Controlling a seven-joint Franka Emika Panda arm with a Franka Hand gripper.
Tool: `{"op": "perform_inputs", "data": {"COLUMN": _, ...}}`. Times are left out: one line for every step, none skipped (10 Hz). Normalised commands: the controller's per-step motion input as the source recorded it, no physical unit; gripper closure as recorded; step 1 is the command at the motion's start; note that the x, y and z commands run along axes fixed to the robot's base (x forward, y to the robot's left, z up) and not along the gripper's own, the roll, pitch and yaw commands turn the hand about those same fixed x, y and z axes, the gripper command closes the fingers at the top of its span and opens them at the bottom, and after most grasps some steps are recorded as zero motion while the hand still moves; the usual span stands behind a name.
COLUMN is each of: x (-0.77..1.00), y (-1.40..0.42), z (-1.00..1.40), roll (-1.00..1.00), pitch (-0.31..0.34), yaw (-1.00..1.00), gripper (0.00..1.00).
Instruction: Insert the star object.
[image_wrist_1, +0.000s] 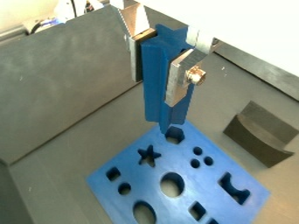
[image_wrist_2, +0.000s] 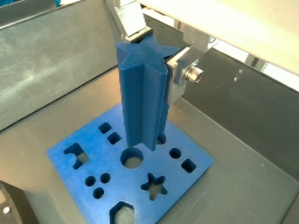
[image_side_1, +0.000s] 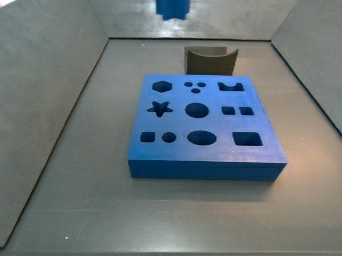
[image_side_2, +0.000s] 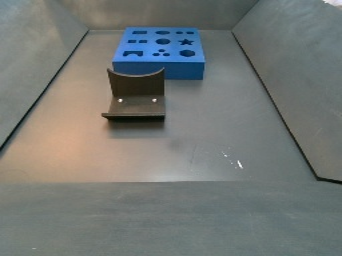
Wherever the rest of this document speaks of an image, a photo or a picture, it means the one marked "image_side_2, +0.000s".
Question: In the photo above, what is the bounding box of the black curved holder stand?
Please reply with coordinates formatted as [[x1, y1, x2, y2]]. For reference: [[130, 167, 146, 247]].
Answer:
[[102, 69, 166, 120]]

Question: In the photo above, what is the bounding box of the blue shape sorter block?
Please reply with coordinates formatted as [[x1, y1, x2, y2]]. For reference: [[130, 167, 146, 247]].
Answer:
[[113, 27, 206, 80]]

